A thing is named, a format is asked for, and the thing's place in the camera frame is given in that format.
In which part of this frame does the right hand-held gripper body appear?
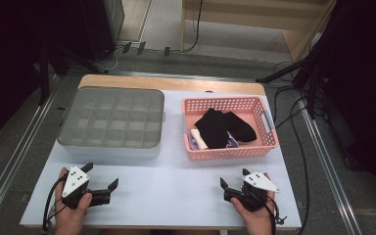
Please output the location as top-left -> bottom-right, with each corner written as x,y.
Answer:
223,170 -> 281,212

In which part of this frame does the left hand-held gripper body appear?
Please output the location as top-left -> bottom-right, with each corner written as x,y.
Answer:
60,165 -> 112,211

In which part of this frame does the grey divided storage box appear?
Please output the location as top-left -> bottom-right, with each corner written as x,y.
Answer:
57,87 -> 166,165

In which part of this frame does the black sock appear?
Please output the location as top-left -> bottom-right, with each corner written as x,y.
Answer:
194,108 -> 232,150
224,111 -> 258,143

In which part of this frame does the cream sock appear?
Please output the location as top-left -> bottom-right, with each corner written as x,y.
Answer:
190,128 -> 210,151

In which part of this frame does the pink plastic basket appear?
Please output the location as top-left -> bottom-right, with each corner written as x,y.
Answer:
181,95 -> 280,162

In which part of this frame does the translucent grey box lid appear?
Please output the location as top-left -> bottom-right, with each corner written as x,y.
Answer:
57,86 -> 166,150

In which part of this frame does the person's left hand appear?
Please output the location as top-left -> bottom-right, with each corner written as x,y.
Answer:
54,166 -> 93,230

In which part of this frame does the person's right hand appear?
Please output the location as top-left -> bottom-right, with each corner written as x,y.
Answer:
230,191 -> 277,231

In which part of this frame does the black metal stand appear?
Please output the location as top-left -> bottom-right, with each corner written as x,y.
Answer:
37,42 -> 111,107

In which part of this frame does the black tripod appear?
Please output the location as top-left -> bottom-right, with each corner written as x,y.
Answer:
256,48 -> 327,120

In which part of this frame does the dark metal cabinet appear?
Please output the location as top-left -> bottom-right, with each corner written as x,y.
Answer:
77,0 -> 125,63

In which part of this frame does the black curtain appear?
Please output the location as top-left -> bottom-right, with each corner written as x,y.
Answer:
0,0 -> 86,151
316,0 -> 376,210

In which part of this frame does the light wooden cabinet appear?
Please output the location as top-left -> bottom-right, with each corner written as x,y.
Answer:
179,0 -> 339,63

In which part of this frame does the right hand-held gripper cable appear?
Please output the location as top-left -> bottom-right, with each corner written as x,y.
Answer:
258,192 -> 288,235

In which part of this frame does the hand-held gripper cable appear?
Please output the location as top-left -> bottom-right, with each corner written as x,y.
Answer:
42,174 -> 70,234
258,192 -> 288,235

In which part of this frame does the left hand-held gripper cable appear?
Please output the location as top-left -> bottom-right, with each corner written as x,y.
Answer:
42,174 -> 70,234

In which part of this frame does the black floor cable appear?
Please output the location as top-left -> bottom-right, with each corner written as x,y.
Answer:
272,62 -> 311,235

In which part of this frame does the metal floor rail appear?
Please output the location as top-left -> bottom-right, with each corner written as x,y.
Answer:
298,107 -> 363,235
0,76 -> 60,226

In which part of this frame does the white floor cable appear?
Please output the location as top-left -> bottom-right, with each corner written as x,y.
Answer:
99,47 -> 121,72

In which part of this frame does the black hanging cable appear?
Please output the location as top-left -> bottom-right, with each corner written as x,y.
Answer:
169,0 -> 204,54

